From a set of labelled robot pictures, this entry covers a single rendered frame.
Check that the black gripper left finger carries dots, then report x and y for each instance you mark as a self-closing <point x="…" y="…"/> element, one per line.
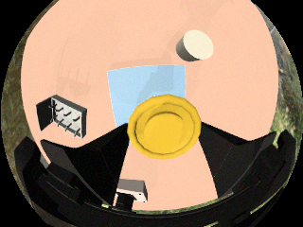
<point x="98" y="164"/>

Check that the yellow plate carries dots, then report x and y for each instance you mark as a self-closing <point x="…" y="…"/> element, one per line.
<point x="164" y="127"/>

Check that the light blue square mat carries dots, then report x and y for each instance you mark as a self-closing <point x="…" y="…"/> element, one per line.
<point x="131" y="86"/>

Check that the grey dish rack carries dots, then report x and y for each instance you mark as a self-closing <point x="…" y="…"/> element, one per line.
<point x="63" y="112"/>

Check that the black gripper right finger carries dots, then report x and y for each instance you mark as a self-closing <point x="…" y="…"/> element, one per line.
<point x="228" y="156"/>

